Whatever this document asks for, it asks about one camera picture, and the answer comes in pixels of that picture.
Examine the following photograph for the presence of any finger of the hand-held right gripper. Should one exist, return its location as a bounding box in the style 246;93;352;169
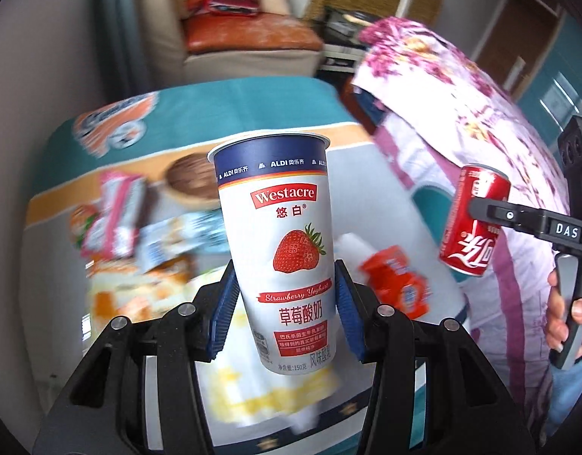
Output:
467;198;543;242

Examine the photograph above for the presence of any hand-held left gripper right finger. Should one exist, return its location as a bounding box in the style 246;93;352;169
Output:
333;260;538;455

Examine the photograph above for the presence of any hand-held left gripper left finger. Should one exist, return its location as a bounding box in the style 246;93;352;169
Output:
32;260;242;455

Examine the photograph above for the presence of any red soda can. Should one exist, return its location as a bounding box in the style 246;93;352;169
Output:
438;163;511;276

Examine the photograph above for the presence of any teal round bin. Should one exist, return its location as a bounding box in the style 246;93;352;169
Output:
409;185;458;247

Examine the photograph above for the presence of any strawberry yogurt cup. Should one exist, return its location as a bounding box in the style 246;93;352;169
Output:
207;132;341;376

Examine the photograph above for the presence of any person's right hand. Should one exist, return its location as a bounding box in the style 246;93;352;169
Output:
546;270;582;356

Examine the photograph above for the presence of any yellow white snack packet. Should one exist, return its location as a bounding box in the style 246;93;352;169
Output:
201;341;339;432

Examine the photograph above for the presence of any blue biscuit packet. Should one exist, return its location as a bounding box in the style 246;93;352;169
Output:
137;211;230;273

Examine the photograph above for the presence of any orange yellow snack packet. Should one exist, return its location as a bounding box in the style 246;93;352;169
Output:
89;256;197;323

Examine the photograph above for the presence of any pink floral quilt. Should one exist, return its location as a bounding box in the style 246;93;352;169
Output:
352;16;581;437

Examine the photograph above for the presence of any brown wooden bowl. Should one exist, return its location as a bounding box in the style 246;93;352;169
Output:
164;154;222;209

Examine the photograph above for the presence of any pink snack packet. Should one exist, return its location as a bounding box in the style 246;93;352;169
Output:
80;171;147;259

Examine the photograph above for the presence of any red green snack packet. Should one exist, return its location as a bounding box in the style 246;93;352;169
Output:
68;204;99;249

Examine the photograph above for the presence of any brown wooden door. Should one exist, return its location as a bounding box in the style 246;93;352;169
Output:
476;0;567;100

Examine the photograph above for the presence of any teal grey printed blanket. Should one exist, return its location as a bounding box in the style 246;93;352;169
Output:
23;78;467;455

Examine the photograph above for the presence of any glass low media stand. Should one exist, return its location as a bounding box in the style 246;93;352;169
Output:
319;7;382;77

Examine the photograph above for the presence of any orange seat cushion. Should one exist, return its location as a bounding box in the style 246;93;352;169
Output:
184;12;322;55

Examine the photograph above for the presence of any beige armchair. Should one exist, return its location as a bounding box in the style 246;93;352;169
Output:
137;0;325;88

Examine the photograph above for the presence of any brown wooden bed frame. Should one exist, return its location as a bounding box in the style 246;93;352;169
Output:
343;78;391;133

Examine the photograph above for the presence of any grey vertical frame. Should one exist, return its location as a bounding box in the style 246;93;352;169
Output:
94;0;147;100

